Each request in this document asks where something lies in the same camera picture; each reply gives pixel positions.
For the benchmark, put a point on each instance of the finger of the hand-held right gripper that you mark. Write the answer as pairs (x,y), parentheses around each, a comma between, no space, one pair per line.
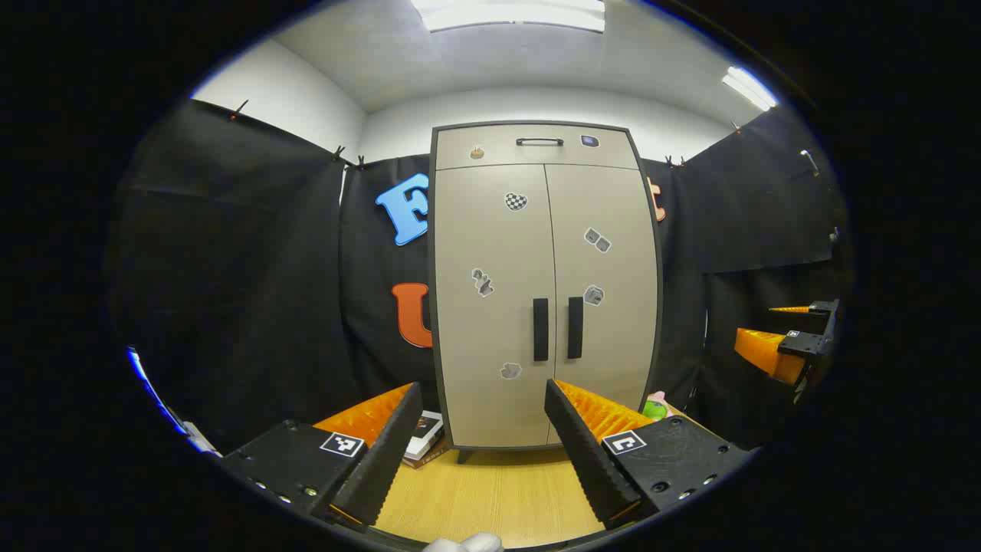
(820,308)
(766,354)

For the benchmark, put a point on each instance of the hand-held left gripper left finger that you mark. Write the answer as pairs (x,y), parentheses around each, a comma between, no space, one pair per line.
(383,460)

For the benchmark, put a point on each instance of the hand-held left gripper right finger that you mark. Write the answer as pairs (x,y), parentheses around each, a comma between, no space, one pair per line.
(586,460)

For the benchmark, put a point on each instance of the beige shoe cabinet door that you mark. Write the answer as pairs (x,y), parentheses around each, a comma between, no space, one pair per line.
(613,353)
(490,230)

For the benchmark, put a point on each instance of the beige double-door shoe cabinet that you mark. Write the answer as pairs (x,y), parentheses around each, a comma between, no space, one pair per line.
(498,149)

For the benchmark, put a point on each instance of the brown book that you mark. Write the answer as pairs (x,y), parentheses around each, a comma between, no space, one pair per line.
(431,458)

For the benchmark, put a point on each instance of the green and pink plush toy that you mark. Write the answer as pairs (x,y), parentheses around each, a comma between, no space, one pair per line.
(654,409)

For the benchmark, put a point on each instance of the small ceiling light panel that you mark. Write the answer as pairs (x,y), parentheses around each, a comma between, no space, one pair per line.
(749,88)

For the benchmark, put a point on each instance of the black backdrop cloth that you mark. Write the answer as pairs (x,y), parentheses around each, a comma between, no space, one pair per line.
(253,268)

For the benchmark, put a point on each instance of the large ceiling light panel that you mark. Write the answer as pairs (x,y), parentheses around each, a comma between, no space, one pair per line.
(506,11)

